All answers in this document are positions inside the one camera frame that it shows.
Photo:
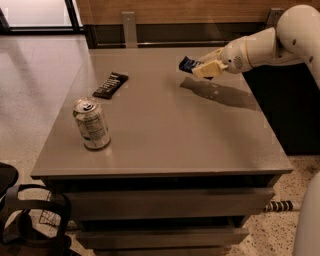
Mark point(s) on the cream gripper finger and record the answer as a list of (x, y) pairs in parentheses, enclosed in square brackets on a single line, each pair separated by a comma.
[(209, 69), (212, 56)]

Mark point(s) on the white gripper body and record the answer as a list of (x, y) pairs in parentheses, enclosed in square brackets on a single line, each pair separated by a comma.
[(234, 55)]

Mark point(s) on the blue rxbar blueberry bar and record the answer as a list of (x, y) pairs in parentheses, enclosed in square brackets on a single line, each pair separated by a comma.
[(187, 65)]

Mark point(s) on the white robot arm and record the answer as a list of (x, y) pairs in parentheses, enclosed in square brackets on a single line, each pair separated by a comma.
[(294, 39)]

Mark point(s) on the silver 7up soda can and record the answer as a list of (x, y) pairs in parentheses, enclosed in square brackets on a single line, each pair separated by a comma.
[(90, 119)]

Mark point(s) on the black snack bar wrapper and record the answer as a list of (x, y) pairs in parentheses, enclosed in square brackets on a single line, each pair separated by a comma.
[(108, 88)]

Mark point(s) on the upper grey drawer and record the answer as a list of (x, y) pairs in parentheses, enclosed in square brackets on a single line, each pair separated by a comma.
[(160, 204)]

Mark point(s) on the grey drawer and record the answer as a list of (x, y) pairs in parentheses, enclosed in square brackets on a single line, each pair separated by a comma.
[(160, 204), (152, 239)]

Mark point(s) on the black white striped cylinder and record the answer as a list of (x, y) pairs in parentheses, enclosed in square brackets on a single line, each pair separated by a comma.
[(282, 206)]

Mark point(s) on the lower grey drawer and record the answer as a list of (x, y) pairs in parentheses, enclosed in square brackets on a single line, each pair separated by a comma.
[(152, 239)]

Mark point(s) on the right metal wall bracket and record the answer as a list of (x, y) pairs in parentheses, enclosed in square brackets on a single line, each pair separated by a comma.
[(273, 17)]

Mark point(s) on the metal wall bracket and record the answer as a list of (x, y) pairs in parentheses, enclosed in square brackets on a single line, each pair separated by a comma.
[(129, 28), (273, 17)]

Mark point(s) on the left metal wall bracket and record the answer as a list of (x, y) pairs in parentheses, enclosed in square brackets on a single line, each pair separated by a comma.
[(129, 28)]

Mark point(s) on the black wire basket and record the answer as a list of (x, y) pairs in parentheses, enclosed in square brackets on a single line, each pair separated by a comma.
[(52, 217)]

